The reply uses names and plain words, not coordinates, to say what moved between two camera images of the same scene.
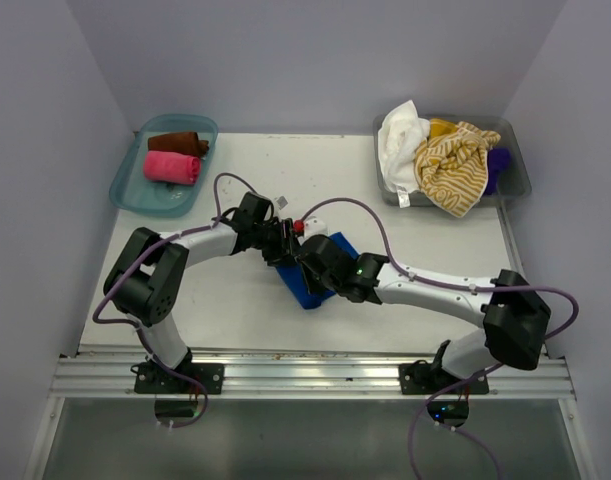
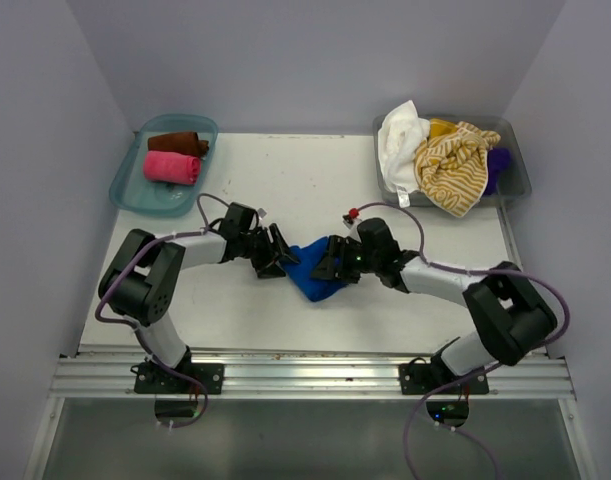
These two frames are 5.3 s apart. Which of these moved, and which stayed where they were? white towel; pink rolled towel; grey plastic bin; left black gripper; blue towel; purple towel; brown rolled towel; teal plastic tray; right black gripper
Moved: blue towel; left black gripper; right black gripper
Stayed: pink rolled towel; grey plastic bin; white towel; brown rolled towel; teal plastic tray; purple towel
